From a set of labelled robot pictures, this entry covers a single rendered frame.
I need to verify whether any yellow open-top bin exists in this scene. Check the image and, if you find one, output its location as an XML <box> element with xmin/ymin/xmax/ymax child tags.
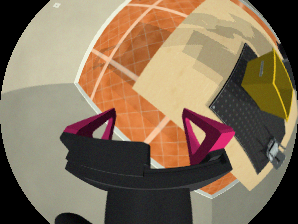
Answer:
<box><xmin>241</xmin><ymin>48</ymin><xmax>293</xmax><ymax>122</ymax></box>

